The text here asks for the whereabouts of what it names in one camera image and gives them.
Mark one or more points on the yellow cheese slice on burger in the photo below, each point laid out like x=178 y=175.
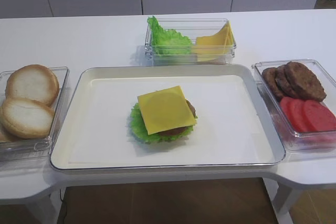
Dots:
x=164 y=110

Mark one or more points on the green lettuce leaf on burger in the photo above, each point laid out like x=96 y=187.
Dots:
x=139 y=130

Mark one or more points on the green lettuce in bin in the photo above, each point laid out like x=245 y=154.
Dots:
x=168 y=41

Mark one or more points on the clear bin lettuce and cheese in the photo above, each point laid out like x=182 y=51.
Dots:
x=192 y=28

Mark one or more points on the yellow cheese slices in bin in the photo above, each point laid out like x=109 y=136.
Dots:
x=209 y=48

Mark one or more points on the brown burger patty on burger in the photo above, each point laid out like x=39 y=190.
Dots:
x=179 y=130

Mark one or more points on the white rectangular serving tray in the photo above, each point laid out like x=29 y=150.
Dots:
x=233 y=128

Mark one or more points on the left brown patty in bin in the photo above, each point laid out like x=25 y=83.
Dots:
x=269 y=76

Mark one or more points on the brown patty in bin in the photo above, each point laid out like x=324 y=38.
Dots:
x=287 y=82
x=269 y=76
x=304 y=82

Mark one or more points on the middle brown patty in bin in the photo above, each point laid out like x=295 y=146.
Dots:
x=287 y=82

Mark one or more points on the left red tomato slice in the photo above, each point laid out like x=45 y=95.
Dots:
x=286 y=105

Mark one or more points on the red tomato slice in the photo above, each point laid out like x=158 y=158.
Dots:
x=318 y=117
x=298 y=121
x=286 y=105

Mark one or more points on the middle red tomato slice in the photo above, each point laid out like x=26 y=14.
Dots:
x=298 y=121

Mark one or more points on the rear bun half in bin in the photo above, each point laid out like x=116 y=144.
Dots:
x=34 y=82

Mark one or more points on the bun half in bin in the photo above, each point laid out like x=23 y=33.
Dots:
x=6 y=137
x=34 y=82

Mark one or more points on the clear bin patties and tomatoes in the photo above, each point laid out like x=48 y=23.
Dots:
x=291 y=139

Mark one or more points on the clear bin with buns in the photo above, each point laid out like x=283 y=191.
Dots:
x=37 y=147

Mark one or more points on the front brown patty in bin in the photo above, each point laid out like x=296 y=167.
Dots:
x=304 y=82

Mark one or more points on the front red tomato slice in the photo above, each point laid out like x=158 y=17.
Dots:
x=318 y=117

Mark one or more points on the lower bun half in bin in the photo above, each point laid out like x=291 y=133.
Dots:
x=6 y=137

